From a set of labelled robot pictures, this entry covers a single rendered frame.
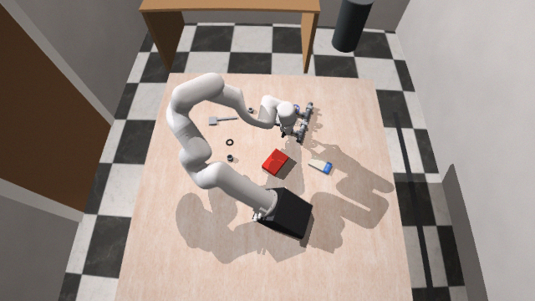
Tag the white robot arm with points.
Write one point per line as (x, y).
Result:
(196, 149)

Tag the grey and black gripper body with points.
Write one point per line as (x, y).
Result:
(288, 129)

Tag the grey pipe manifold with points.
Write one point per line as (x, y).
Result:
(304, 123)

